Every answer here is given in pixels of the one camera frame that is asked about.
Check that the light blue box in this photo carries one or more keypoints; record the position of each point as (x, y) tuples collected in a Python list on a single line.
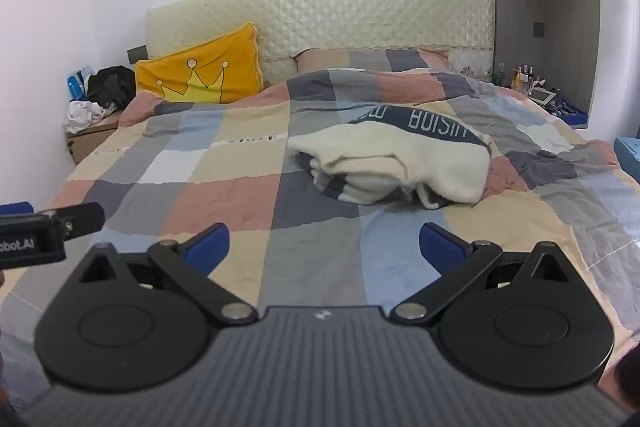
[(629, 157)]

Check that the plaid patchwork duvet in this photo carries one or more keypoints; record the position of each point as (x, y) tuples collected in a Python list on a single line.
[(225, 167)]

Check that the grey wooden wardrobe unit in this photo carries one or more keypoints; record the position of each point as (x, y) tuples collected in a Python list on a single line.
[(565, 7)]

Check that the yellow crown print pillow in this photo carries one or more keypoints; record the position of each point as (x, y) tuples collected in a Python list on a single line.
[(235, 52)]

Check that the plaid patchwork pillow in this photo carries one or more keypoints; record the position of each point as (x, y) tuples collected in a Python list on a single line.
[(370, 58)]

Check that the group of cosmetic bottles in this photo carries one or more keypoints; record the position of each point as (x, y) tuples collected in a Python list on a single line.
[(522, 79)]

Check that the brown bedside table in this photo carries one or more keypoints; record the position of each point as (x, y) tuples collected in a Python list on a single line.
[(87, 142)]

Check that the dark wall switch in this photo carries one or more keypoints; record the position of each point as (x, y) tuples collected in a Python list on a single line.
[(538, 30)]

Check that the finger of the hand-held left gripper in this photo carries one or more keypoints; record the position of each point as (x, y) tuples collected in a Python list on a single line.
[(82, 218), (16, 208)]

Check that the cream sweater with navy stripes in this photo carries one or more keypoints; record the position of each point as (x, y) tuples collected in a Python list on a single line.
[(440, 167)]

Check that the black cloth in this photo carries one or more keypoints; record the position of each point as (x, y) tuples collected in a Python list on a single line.
[(112, 87)]

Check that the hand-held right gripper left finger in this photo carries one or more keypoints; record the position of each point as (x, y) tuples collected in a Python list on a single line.
[(207, 249)]

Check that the blue tray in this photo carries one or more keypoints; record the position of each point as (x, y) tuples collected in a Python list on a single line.
[(575, 117)]

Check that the small white screen device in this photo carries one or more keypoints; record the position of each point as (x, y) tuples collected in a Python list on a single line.
[(541, 95)]

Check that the white crumpled cloth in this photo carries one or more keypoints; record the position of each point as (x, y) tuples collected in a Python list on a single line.
[(85, 114)]

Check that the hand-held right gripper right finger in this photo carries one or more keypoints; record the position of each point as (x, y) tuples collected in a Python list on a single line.
[(440, 249)]

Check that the dark wall socket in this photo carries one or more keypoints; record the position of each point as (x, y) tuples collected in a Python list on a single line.
[(137, 54)]

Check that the blue plastic packet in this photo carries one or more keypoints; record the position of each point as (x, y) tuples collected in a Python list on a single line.
[(76, 84)]

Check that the cream quilted bed headboard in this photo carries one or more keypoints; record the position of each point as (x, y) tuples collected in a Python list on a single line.
[(350, 17)]

